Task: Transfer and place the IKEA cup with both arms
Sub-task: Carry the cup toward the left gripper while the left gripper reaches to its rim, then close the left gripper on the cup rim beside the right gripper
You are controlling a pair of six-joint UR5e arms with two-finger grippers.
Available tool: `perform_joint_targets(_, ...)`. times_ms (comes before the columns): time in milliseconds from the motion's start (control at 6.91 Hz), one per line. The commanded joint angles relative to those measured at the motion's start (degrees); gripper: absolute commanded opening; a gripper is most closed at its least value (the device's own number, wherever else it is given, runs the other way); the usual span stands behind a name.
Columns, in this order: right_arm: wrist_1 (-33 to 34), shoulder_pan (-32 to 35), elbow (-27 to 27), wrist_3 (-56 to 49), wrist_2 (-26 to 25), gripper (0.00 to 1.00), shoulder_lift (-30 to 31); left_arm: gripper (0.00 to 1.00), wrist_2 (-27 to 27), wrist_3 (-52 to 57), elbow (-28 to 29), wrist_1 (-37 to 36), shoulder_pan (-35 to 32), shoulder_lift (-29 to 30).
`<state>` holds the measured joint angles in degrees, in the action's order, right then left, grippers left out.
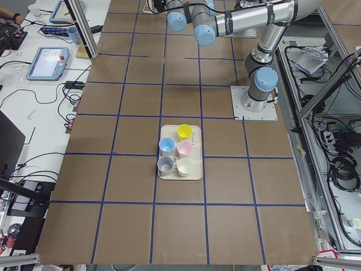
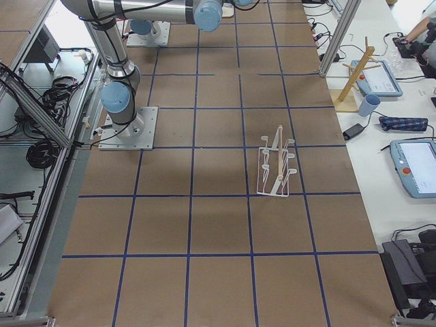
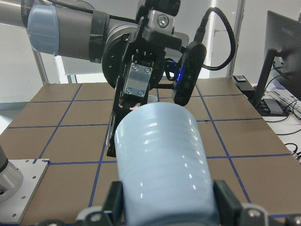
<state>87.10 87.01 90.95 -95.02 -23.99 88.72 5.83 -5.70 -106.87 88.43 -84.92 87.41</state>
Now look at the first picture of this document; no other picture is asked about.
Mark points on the yellow cup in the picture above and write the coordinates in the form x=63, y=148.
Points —
x=184, y=132

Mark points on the black monitor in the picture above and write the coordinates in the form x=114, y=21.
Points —
x=12, y=142

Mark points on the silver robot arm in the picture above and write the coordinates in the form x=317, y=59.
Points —
x=271, y=18

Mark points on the cream white cup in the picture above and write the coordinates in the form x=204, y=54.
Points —
x=184, y=166

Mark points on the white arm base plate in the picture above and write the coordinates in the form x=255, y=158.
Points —
x=245, y=108

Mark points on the aluminium frame post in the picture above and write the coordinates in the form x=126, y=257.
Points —
x=78, y=16

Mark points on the grey cup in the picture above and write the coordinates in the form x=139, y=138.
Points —
x=165, y=165

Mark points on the blue cup on desk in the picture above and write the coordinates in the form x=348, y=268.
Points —
x=74, y=35

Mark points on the paper cup on desk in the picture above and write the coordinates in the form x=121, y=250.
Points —
x=34, y=9

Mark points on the person forearm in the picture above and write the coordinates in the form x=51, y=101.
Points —
x=9, y=15

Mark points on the teach pendant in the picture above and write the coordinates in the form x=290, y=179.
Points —
x=48, y=64
x=60, y=14

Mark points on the cream plastic tray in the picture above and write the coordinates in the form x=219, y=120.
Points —
x=196, y=154

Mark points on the wooden stand with pole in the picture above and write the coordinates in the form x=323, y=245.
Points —
x=81, y=52

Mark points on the near teach pendant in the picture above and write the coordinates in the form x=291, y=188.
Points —
x=48, y=64

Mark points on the pink cup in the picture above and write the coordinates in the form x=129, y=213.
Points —
x=184, y=148

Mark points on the crumpled white paper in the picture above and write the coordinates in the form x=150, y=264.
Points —
x=312, y=59

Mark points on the far teach pendant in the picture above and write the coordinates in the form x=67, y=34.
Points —
x=60, y=14

